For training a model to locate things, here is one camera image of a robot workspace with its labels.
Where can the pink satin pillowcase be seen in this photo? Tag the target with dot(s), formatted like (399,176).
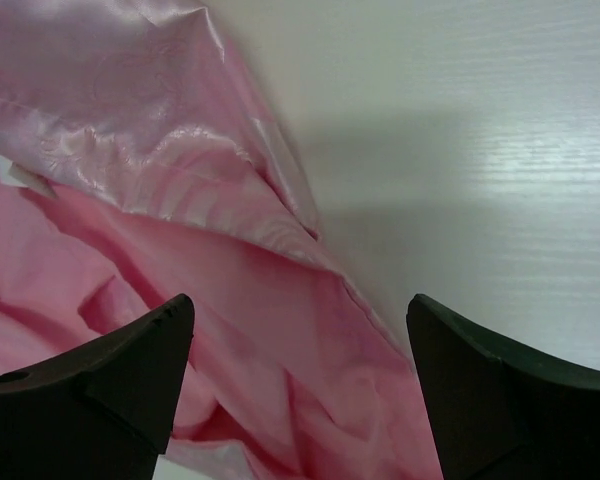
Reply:
(138,162)

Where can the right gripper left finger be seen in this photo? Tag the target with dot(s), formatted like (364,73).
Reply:
(103,410)

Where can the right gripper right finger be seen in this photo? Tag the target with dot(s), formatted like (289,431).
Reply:
(499,409)

